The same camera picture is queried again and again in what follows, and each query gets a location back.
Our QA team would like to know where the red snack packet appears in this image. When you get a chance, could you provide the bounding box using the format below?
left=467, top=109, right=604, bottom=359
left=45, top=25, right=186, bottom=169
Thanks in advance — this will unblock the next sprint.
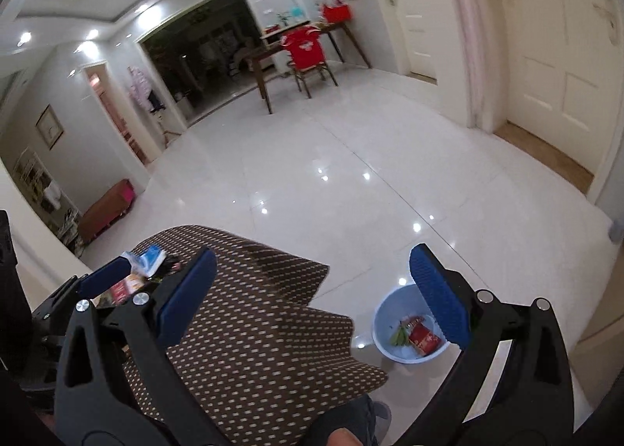
left=108, top=275, right=147, bottom=306

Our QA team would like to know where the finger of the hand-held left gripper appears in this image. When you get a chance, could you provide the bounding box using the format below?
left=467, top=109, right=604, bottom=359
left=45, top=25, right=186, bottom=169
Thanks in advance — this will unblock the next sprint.
left=30, top=256, right=133, bottom=330

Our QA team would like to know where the chair with red cover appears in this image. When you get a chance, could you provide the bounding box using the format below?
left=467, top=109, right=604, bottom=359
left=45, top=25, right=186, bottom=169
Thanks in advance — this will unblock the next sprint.
left=280, top=26, right=339, bottom=99

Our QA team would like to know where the dark speckled wrapper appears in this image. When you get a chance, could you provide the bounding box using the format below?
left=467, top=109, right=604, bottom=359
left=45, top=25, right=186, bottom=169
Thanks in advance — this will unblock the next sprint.
left=155, top=255, right=185, bottom=277

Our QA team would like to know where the pink curtain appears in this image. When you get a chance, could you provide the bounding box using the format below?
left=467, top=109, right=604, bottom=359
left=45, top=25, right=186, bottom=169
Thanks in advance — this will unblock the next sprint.
left=448, top=0, right=489, bottom=127

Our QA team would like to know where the white panel door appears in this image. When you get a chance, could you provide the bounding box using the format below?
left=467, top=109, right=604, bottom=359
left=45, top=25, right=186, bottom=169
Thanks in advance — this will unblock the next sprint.
left=502, top=0, right=624, bottom=184

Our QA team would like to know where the crushed blue and white carton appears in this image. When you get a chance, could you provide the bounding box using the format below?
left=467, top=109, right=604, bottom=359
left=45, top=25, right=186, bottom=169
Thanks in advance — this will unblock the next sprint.
left=122, top=245, right=169, bottom=280

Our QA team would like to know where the person's leg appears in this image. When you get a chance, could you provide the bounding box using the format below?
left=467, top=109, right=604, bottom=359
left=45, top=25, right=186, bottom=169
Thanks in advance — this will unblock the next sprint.
left=312, top=394, right=393, bottom=446

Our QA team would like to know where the dark wooden table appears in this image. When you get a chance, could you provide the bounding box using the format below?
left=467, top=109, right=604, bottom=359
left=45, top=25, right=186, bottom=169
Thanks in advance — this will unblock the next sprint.
left=242, top=19, right=374, bottom=114

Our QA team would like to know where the white clothes rack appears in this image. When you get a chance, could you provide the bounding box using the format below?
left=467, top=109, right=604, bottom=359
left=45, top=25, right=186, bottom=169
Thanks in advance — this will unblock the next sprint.
left=12, top=149, right=81, bottom=252

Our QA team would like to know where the light blue plastic basin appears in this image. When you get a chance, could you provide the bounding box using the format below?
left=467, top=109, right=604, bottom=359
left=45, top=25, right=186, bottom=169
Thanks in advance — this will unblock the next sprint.
left=373, top=283, right=454, bottom=363

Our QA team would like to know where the brown bench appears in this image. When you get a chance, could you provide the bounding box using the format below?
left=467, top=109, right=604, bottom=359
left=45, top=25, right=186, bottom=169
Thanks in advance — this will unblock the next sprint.
left=77, top=179, right=136, bottom=244

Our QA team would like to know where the white door with handle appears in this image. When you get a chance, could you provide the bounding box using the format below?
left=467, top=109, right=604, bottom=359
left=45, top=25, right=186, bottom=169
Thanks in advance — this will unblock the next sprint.
left=378, top=0, right=440, bottom=81

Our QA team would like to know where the coat stand with clothes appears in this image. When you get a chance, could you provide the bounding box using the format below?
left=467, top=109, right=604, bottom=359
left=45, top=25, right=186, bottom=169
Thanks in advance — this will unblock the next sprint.
left=128, top=66, right=169, bottom=147

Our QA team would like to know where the framed wall picture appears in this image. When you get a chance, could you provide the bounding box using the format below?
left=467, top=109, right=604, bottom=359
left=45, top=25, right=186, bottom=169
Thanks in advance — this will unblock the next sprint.
left=35, top=104, right=65, bottom=150

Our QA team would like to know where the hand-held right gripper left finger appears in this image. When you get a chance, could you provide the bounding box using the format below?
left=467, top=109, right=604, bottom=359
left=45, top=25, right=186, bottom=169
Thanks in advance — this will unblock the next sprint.
left=55, top=247, right=230, bottom=446

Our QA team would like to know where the brown dotted tablecloth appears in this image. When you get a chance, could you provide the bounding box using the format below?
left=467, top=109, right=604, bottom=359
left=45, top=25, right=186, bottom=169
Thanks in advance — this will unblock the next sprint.
left=119, top=224, right=389, bottom=446

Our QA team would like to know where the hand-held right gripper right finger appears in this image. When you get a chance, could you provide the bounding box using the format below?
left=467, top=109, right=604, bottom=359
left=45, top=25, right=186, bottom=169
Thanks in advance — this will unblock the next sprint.
left=404, top=244, right=575, bottom=446

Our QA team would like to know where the red bag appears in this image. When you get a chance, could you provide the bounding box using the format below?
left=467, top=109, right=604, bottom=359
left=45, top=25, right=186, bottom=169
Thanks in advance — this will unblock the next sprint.
left=322, top=0, right=353, bottom=24

